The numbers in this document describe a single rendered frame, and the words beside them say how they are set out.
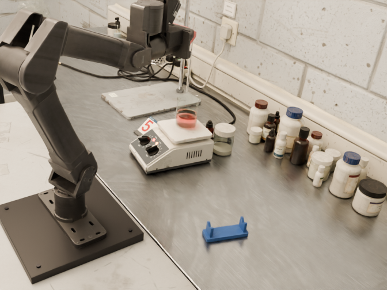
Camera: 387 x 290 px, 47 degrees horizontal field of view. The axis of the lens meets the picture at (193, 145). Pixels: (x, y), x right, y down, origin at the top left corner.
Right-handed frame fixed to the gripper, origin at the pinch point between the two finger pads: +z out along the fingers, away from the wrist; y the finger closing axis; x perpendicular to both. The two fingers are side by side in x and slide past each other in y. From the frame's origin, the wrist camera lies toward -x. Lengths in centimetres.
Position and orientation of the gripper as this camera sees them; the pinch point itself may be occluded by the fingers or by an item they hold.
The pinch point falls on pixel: (192, 34)
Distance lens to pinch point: 114.9
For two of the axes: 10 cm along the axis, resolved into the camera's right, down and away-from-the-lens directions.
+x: -1.0, 8.7, 4.9
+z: 5.7, -3.5, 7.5
